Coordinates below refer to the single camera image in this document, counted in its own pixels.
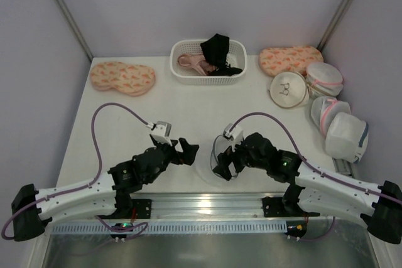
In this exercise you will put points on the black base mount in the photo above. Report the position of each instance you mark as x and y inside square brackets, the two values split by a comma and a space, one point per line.
[286, 205]
[127, 207]

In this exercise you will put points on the right peach patterned bra case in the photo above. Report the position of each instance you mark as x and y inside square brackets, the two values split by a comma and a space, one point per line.
[275, 60]

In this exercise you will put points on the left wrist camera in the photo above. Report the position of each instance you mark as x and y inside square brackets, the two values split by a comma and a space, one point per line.
[160, 132]

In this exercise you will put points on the pink bra in basket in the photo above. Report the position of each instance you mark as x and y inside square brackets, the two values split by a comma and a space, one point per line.
[197, 63]

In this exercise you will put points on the white plastic basket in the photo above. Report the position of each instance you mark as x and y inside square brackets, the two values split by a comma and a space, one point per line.
[235, 58]

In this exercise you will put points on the black bra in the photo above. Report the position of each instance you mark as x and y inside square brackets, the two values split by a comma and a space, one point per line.
[215, 51]

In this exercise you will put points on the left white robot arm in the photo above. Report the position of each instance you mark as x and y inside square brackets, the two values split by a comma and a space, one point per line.
[109, 196]

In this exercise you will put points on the white mesh bag blue trim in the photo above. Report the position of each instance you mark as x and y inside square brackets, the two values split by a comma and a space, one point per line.
[207, 160]

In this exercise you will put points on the aluminium mounting rail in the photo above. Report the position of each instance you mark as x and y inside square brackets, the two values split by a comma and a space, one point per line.
[214, 205]

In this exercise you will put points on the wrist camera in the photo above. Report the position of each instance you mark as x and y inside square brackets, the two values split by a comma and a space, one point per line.
[160, 132]
[234, 134]

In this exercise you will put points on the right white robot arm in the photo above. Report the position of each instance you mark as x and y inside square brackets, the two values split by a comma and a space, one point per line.
[315, 191]

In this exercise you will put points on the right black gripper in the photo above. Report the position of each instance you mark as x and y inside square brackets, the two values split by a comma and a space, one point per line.
[228, 159]

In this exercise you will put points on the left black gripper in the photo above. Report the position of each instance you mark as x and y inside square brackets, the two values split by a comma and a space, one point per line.
[177, 154]

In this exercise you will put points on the left peach patterned bra case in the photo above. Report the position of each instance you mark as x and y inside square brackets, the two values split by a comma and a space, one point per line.
[129, 79]

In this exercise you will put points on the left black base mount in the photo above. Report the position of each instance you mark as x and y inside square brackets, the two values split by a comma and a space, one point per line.
[127, 207]

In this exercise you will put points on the white slotted cable duct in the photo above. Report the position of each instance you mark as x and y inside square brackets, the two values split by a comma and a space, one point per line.
[181, 227]

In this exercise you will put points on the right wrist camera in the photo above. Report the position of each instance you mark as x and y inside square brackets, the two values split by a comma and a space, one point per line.
[234, 134]

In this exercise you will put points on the cream laundry bag beige trim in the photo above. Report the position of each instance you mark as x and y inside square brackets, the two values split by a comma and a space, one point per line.
[288, 90]

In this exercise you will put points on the white mesh bag pink trim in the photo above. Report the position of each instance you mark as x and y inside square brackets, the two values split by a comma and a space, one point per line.
[324, 109]

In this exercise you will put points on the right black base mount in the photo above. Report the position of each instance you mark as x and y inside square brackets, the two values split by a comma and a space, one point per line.
[286, 205]

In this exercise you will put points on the peach patterned bra case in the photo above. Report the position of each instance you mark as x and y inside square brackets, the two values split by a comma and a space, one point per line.
[275, 60]
[129, 79]

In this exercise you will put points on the white mesh bag pink zipper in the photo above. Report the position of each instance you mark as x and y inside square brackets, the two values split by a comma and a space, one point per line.
[323, 80]

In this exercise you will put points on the large white bag blue trim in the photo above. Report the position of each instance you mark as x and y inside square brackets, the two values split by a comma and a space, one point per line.
[347, 138]

